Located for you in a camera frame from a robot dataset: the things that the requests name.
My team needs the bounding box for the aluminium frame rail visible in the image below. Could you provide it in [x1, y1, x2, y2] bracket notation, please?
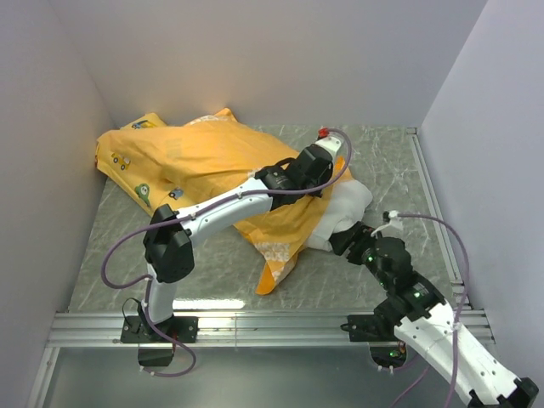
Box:
[25, 127, 507, 408]

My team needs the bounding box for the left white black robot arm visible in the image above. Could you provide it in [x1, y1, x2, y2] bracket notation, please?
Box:
[140, 137, 342, 342]

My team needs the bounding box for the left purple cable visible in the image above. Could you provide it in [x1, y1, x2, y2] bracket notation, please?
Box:
[103, 127, 353, 377]

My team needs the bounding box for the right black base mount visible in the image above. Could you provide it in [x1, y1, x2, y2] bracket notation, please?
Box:
[340, 314, 420, 375]

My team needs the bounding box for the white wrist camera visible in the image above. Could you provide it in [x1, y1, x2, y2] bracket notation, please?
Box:
[315, 127, 344, 163]
[371, 210, 404, 237]

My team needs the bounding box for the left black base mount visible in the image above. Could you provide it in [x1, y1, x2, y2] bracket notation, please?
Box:
[120, 314, 198, 369]

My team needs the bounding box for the white pillow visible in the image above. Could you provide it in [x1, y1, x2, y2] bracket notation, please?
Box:
[303, 179, 373, 252]

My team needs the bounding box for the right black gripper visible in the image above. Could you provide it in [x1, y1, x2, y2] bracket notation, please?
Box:
[326, 219, 392, 288]

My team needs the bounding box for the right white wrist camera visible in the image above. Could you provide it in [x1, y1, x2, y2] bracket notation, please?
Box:
[371, 210, 404, 237]

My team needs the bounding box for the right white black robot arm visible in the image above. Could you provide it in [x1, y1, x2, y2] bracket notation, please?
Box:
[329, 222, 539, 407]

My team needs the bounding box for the orange Mickey Mouse pillowcase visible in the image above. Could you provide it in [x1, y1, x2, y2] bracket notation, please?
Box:
[111, 108, 333, 295]

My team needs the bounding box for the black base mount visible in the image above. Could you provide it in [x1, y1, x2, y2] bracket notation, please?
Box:
[340, 314, 420, 375]
[120, 314, 198, 369]

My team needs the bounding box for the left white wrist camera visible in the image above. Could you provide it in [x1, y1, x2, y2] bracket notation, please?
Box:
[315, 127, 344, 163]

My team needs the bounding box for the yellow vehicle print pillow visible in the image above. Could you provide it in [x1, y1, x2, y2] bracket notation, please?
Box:
[94, 131, 195, 216]

